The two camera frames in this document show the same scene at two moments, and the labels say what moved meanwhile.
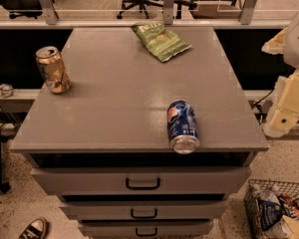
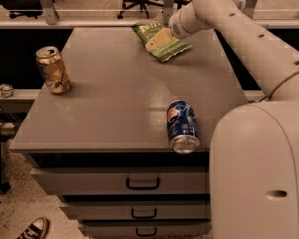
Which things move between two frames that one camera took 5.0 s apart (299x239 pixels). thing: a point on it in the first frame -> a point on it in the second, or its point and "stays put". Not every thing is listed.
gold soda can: x=53 y=68 stays put
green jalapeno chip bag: x=159 y=42 stays put
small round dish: x=6 y=90 stays put
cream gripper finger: x=281 y=121 -> x=163 y=37
